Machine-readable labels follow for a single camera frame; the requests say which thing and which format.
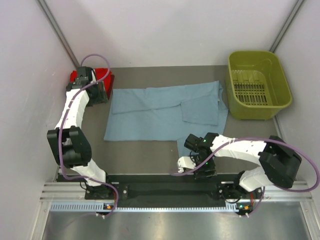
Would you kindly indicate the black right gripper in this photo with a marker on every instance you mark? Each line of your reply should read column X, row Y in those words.
column 200, row 171

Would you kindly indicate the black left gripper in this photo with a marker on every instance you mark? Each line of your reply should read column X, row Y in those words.
column 101, row 97

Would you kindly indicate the light blue t shirt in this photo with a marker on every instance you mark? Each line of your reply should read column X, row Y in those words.
column 166, row 113

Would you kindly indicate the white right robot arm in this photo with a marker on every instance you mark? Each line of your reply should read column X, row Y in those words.
column 276, row 163

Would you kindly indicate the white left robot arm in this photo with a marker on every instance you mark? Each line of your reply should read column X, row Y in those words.
column 70, row 148

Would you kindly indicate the folded maroon t shirt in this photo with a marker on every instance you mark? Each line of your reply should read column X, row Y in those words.
column 109, row 85

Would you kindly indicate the olive green plastic basket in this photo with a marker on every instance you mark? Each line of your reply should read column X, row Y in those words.
column 256, row 85

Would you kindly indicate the left corner aluminium profile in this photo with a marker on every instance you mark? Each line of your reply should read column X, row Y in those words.
column 57, row 30

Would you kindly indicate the corner aluminium profile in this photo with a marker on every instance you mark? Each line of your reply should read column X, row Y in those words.
column 287, row 24
column 57, row 30

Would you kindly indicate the right corner aluminium profile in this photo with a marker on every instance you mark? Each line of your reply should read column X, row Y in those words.
column 287, row 24

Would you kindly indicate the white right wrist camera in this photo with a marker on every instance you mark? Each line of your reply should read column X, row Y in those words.
column 185, row 163

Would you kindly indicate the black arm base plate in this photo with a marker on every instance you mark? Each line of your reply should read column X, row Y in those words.
column 211, row 190

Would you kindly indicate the aluminium front frame rail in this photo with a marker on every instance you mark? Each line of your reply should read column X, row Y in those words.
column 72, row 192

